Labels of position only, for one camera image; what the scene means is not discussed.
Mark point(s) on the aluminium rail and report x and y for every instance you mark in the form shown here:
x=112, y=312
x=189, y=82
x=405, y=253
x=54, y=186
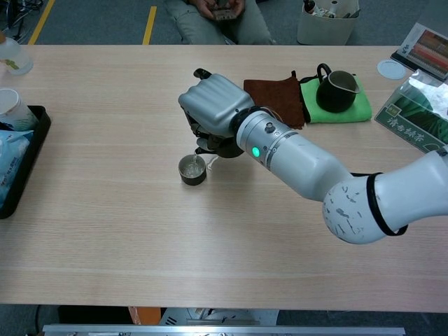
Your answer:
x=224, y=330

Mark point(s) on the tea bag with tag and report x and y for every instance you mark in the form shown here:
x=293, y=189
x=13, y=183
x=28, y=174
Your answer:
x=210, y=166

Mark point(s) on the white round lid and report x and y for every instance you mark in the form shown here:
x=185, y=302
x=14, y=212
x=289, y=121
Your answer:
x=391, y=69

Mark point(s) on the orange brown stool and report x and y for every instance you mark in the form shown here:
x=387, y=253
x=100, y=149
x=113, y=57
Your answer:
x=143, y=315

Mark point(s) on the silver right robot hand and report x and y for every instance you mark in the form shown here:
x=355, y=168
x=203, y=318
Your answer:
x=213, y=101

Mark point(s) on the green tea box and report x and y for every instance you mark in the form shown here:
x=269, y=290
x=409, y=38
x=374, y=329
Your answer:
x=416, y=115

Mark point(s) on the black plastic tray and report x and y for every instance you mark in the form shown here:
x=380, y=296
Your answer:
x=35, y=140

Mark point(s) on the black ceramic pitcher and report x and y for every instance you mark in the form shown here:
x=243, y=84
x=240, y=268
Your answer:
x=332, y=98

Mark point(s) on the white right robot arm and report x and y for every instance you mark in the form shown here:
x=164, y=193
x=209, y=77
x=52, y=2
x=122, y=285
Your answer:
x=304, y=164

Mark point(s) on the smartphone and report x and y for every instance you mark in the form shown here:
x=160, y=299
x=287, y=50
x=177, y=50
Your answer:
x=224, y=14

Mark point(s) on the seated person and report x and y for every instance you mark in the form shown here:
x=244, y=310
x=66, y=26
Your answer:
x=196, y=29

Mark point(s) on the blue wet wipes pack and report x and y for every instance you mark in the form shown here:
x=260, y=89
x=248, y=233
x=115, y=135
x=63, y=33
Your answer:
x=12, y=157

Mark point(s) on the small grey tea cup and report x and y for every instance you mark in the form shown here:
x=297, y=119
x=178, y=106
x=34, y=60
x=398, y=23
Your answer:
x=192, y=179

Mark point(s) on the white paper cup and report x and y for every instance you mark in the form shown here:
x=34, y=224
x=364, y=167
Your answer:
x=14, y=112

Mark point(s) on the clear plastic bottle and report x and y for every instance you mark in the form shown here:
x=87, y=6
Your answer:
x=15, y=57

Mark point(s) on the white storage bin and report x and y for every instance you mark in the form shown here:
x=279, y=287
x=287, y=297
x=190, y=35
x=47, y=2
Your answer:
x=325, y=29

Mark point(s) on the green cloth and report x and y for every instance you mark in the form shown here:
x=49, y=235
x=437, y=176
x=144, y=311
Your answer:
x=360, y=108

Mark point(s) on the robot base under table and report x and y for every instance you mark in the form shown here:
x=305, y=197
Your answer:
x=217, y=316

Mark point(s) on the brown cloth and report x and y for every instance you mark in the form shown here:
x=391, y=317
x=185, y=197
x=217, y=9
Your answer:
x=276, y=98

